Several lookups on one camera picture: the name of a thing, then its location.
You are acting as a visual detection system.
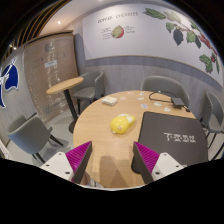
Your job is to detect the grey chair behind round table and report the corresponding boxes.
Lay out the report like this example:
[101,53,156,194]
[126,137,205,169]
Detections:
[140,76,189,108]

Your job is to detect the yellow cartoon-shaped mouse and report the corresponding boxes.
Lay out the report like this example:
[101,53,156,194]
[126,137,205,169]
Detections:
[110,114,135,134]

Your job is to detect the grey chair behind high table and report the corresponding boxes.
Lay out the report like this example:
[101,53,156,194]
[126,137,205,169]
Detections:
[71,70,106,114]

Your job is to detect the black power adapter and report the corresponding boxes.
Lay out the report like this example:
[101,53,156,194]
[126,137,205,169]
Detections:
[171,97,184,106]

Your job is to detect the grey chair at right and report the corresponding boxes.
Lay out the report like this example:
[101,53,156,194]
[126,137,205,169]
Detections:
[200,91,224,144]

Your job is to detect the black cable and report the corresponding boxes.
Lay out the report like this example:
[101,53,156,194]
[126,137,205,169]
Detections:
[148,90,191,112]

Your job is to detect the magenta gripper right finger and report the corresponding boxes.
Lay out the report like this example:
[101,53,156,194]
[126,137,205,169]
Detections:
[132,141,185,185]

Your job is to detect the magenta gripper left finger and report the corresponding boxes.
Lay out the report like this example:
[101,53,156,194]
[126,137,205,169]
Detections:
[40,140,94,185]

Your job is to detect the grey chair at left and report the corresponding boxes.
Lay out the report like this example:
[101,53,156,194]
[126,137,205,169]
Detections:
[7,115,62,163]

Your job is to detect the white card box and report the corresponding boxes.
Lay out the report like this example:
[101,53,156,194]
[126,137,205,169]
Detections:
[102,96,118,106]

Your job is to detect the small round high table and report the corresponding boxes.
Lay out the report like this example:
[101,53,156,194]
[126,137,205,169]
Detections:
[46,77,84,132]

